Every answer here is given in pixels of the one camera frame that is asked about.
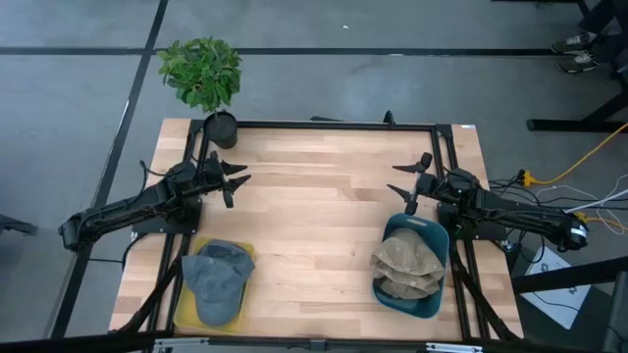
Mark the black rig post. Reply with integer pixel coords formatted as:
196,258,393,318
602,272,628,353

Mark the black aluminium table frame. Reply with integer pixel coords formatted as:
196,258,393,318
110,117,524,344

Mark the person's shoe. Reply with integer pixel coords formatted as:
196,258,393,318
549,31,593,55
557,51,601,75

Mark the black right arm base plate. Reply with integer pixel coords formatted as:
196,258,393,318
438,205,507,242

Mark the white cable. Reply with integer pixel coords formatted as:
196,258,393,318
562,188,628,216

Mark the black furniture foot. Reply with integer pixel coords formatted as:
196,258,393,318
0,214,39,236

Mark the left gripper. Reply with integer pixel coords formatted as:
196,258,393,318
195,150,252,210

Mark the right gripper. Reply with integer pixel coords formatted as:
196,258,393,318
386,151,445,217

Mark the teal plastic bin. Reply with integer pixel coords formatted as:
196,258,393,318
371,212,451,320

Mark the black rig beam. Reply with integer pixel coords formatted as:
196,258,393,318
510,256,628,295

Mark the black desk leg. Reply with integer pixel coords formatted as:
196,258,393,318
527,46,628,134

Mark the black horizontal rig bar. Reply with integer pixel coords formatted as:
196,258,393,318
0,328,628,353

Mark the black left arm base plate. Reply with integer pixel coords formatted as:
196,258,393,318
125,195,202,235

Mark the yellow plug with cord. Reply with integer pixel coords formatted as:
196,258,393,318
571,210,628,234

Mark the silver bracket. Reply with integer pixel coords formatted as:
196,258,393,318
152,336,210,352
425,342,485,353

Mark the potted green plant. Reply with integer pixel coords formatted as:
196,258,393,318
155,36,243,151

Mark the person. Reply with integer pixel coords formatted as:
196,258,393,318
578,0,628,63

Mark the white paper sheet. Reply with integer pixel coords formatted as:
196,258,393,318
519,246,593,330

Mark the yellow plastic bin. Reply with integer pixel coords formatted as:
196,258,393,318
172,237,256,333

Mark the yellow extension cord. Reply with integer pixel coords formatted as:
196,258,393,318
519,122,628,188

